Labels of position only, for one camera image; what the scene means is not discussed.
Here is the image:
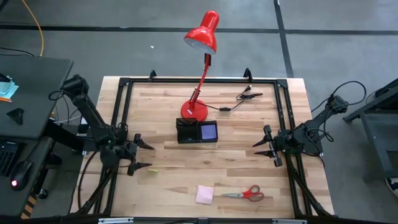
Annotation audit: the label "pink sticky note pad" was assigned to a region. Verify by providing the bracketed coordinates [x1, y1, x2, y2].
[195, 185, 215, 205]

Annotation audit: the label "black triangular bracket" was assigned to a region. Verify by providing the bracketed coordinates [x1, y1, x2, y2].
[6, 107, 25, 126]

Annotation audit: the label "yellow cable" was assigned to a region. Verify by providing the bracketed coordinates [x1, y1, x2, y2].
[21, 0, 45, 57]

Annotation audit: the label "red desk lamp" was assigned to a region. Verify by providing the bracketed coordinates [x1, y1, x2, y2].
[180, 10, 220, 122]

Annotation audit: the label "black aluminium table frame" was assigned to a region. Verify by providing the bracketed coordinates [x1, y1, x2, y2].
[74, 68, 335, 218]

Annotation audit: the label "black computer mouse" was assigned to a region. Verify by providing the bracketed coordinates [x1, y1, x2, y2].
[9, 160, 34, 191]

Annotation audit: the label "person's shoe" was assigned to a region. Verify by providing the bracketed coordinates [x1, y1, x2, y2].
[384, 177, 398, 200]

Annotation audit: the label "thin black floor cable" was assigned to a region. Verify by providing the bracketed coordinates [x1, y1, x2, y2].
[0, 46, 35, 57]

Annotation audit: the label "teal paper stack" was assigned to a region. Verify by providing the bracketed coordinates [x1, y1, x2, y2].
[0, 74, 20, 100]

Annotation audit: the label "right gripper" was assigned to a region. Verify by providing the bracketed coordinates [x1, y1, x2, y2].
[251, 124, 295, 168]

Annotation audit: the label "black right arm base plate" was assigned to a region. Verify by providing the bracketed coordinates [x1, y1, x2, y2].
[278, 129, 324, 156]

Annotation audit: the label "black lamp power cable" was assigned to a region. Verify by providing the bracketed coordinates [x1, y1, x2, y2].
[198, 84, 264, 113]

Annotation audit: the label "purple sticky note pad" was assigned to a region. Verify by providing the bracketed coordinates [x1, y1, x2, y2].
[200, 123, 216, 141]

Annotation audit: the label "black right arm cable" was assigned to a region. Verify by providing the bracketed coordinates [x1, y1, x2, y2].
[310, 80, 368, 144]

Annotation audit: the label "dark low side desk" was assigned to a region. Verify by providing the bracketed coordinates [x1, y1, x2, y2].
[0, 136, 55, 218]

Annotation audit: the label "hazard striped desk leg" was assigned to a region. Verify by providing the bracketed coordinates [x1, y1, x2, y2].
[20, 194, 37, 218]

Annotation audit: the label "dark grey desk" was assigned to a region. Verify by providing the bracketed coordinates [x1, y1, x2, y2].
[0, 55, 75, 140]

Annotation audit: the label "grey metal side table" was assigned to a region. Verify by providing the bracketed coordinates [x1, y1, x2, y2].
[343, 77, 398, 181]

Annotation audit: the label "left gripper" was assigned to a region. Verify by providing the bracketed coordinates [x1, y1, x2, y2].
[124, 133, 155, 177]

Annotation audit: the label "silver metal bracket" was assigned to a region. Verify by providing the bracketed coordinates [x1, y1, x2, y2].
[272, 218, 308, 224]
[98, 217, 134, 224]

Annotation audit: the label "red handled scissors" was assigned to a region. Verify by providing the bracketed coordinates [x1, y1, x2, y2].
[220, 184, 266, 202]

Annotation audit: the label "black mesh desk organizer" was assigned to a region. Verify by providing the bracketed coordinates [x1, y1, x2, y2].
[175, 117, 219, 144]

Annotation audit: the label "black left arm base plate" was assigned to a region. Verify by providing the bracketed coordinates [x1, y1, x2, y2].
[82, 136, 127, 153]

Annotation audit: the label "black keyboard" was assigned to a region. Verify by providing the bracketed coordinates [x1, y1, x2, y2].
[0, 141, 19, 178]

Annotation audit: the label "thick black hanging cable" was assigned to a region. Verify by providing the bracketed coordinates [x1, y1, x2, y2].
[77, 151, 97, 209]

